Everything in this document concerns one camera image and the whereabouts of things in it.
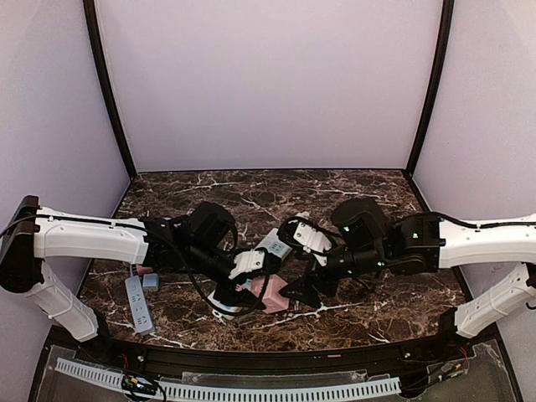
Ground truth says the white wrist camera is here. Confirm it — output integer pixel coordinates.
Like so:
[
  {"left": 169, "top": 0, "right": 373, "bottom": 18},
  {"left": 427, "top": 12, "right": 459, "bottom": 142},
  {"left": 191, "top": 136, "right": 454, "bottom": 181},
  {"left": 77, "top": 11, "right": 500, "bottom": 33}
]
[
  {"left": 229, "top": 250, "right": 265, "bottom": 280},
  {"left": 292, "top": 222, "right": 333, "bottom": 267}
]

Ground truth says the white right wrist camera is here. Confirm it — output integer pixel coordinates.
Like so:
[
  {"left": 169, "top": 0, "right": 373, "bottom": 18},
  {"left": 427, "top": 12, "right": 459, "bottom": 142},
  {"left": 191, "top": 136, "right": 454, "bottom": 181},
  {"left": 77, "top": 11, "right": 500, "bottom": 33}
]
[{"left": 292, "top": 222, "right": 333, "bottom": 267}]

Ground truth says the blue plug adapter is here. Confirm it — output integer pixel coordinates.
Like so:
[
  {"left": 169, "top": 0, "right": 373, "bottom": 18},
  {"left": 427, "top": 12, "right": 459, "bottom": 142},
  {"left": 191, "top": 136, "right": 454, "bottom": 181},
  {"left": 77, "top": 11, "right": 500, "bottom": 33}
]
[{"left": 142, "top": 273, "right": 160, "bottom": 291}]

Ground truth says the black frame post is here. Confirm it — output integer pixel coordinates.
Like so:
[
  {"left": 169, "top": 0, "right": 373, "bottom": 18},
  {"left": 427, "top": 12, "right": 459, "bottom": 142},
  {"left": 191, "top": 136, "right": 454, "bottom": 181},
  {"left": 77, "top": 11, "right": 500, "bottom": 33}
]
[
  {"left": 82, "top": 0, "right": 137, "bottom": 181},
  {"left": 405, "top": 0, "right": 455, "bottom": 179}
]

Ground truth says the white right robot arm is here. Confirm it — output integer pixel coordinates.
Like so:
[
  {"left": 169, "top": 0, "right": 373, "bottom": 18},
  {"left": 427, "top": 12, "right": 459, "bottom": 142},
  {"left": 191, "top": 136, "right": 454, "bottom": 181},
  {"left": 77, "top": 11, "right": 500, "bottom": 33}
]
[{"left": 277, "top": 198, "right": 535, "bottom": 340}]

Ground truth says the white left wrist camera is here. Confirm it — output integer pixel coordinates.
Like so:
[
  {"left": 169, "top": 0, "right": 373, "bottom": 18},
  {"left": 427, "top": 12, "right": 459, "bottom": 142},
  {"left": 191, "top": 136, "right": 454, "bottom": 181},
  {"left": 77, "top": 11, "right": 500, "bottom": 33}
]
[{"left": 229, "top": 250, "right": 265, "bottom": 280}]

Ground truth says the left black frame post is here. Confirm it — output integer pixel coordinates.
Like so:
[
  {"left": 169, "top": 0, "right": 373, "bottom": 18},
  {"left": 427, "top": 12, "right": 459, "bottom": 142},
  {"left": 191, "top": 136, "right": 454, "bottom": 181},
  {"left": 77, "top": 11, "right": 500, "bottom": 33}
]
[{"left": 82, "top": 0, "right": 137, "bottom": 181}]

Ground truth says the white slotted cable duct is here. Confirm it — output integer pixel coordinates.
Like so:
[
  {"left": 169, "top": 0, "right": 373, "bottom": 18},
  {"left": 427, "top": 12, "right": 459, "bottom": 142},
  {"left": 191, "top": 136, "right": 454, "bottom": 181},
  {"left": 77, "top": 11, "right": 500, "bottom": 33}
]
[{"left": 54, "top": 358, "right": 401, "bottom": 401}]

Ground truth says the pink cube socket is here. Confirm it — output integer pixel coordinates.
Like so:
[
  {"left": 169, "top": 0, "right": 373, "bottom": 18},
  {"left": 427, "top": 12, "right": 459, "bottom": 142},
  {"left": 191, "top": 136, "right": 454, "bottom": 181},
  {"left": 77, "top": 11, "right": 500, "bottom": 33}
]
[{"left": 250, "top": 275, "right": 290, "bottom": 314}]

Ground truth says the blue power strip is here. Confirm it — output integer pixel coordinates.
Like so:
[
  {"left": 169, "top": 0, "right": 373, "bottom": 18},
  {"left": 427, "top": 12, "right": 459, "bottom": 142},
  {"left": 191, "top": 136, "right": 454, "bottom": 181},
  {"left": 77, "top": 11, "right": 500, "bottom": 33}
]
[{"left": 125, "top": 276, "right": 155, "bottom": 335}]

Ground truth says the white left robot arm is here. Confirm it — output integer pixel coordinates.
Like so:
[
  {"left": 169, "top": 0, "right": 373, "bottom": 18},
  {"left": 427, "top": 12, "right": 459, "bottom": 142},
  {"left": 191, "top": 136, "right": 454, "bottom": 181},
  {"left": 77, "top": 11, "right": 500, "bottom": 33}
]
[{"left": 1, "top": 196, "right": 279, "bottom": 343}]

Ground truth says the right black frame post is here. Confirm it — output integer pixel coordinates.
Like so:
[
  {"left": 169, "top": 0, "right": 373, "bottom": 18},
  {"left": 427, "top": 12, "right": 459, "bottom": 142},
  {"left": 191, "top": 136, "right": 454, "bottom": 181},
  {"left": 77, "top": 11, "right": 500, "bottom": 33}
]
[{"left": 405, "top": 0, "right": 455, "bottom": 179}]

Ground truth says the black front rail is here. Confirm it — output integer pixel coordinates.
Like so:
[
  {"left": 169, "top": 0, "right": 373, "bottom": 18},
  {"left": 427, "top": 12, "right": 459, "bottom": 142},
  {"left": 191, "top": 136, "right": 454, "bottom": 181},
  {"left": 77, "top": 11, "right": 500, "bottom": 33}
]
[{"left": 39, "top": 326, "right": 474, "bottom": 378}]

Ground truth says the white multicolour power strip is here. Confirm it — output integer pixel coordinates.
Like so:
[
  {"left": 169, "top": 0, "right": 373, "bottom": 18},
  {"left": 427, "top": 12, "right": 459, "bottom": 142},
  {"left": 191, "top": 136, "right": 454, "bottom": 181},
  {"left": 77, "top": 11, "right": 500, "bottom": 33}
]
[{"left": 208, "top": 228, "right": 291, "bottom": 320}]

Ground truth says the small circuit board left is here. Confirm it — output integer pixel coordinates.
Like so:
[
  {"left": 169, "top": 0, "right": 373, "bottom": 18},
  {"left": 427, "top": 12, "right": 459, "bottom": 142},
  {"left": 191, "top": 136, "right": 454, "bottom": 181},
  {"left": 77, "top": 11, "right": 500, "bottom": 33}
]
[{"left": 121, "top": 374, "right": 159, "bottom": 395}]

